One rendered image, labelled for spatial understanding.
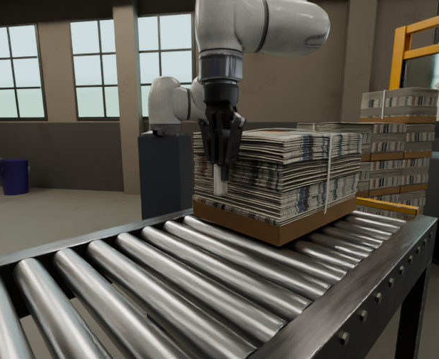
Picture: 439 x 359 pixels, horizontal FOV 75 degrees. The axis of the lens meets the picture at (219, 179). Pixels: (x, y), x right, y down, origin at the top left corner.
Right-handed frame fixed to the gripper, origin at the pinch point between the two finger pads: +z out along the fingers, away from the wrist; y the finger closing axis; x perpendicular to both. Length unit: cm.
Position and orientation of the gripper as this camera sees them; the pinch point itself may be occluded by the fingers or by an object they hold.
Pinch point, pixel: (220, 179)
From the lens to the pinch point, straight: 63.5
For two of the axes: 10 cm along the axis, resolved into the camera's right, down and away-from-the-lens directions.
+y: -7.0, -1.3, 7.1
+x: -7.2, 1.3, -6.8
